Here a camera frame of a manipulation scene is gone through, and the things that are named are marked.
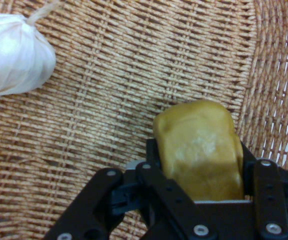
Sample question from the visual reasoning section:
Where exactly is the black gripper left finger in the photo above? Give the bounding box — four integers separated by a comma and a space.
43, 138, 221, 240

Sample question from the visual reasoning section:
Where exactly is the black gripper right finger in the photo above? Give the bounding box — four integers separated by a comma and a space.
240, 141, 288, 240

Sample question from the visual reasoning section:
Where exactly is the yellow brown potato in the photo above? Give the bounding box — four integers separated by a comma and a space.
153, 99, 245, 202

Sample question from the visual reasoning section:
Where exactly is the oval wicker basket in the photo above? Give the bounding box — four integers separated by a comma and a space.
0, 0, 288, 240

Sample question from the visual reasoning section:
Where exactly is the white garlic bulb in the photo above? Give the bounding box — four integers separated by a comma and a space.
0, 0, 61, 108

